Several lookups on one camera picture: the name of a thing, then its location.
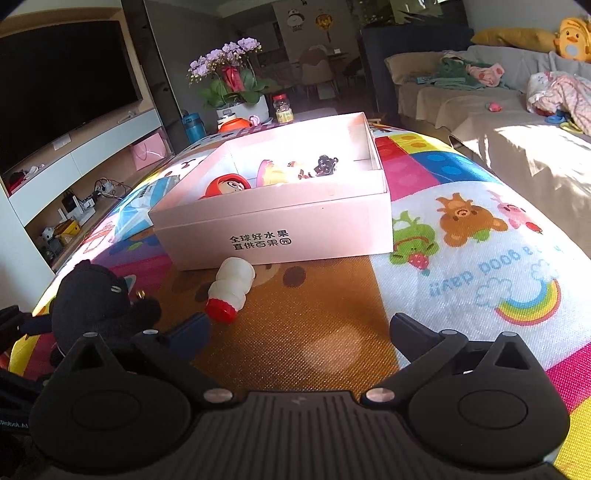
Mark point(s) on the black plush toy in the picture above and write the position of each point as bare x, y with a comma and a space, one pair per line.
91, 298

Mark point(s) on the white cardboard box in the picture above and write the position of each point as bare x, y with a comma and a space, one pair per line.
344, 211

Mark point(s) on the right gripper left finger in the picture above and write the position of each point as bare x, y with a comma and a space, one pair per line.
169, 355

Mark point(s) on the pink baby clothes pile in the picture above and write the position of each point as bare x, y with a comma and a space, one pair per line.
550, 92

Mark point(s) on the orange round lid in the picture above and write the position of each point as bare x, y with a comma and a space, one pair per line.
233, 124

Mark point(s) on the black television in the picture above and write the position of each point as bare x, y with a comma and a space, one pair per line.
58, 78

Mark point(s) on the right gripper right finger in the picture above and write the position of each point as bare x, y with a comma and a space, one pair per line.
428, 352

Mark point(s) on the yellow cushion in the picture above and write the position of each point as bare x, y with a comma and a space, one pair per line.
532, 39

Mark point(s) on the colourful cartoon play mat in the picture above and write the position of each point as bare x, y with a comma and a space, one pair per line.
469, 254

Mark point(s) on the red doll keychain toy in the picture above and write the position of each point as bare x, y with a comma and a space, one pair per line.
226, 184

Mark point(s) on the pink paper bag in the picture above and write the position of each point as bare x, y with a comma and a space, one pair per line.
148, 151

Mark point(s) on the grey sofa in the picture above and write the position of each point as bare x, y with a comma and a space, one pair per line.
547, 165

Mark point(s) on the red lid glass jar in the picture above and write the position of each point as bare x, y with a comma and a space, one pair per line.
281, 104

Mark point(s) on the yellow duck plush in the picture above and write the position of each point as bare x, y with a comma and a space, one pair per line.
573, 40

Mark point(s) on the blue water bottle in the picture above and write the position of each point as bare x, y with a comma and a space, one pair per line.
193, 127

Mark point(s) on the pink round tin toy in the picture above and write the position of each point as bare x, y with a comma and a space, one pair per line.
270, 174

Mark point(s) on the white red bottle toy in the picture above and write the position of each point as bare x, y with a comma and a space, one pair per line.
226, 295

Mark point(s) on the purple orchid flower pot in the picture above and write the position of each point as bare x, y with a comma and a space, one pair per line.
232, 86

